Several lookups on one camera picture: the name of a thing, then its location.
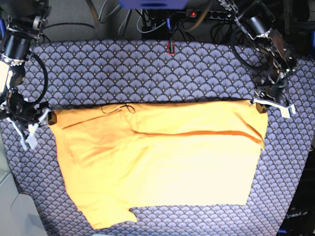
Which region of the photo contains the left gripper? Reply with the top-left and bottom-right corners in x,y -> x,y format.
249,76 -> 292,114

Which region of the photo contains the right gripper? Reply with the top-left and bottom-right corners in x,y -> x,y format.
0,93 -> 57,138

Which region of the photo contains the yellow T-shirt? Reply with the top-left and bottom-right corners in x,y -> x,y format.
50,100 -> 268,229

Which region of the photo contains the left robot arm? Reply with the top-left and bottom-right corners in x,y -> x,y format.
220,0 -> 297,118

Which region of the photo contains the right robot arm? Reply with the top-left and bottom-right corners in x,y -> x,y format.
0,0 -> 51,139

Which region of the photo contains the blue fan-patterned tablecloth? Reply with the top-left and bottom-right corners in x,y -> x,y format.
0,40 -> 315,236

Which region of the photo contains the thin black thread loop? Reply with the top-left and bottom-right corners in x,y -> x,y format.
101,103 -> 136,115

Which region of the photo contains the grey plastic bin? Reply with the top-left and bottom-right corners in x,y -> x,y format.
0,137 -> 47,236

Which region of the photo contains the red-black table clamp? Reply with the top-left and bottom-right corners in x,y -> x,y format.
167,41 -> 175,55

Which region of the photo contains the black power strip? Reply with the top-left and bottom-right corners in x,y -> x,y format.
185,9 -> 232,20

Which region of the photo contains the black OpenArm box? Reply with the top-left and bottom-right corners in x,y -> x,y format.
277,150 -> 315,236

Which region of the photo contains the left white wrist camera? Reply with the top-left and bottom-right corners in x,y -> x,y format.
279,104 -> 296,118

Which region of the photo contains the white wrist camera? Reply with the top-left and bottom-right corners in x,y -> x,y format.
279,104 -> 296,118
20,123 -> 39,150

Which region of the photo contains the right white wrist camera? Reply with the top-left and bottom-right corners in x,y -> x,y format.
20,123 -> 39,150

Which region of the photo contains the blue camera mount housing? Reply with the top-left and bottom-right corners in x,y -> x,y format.
119,0 -> 188,10

